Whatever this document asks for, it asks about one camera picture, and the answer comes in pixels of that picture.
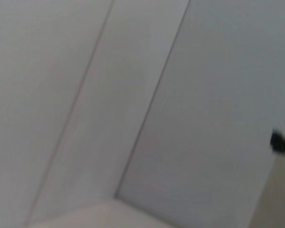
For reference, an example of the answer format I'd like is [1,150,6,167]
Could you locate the black handheld camera rig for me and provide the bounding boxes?
[269,128,285,157]

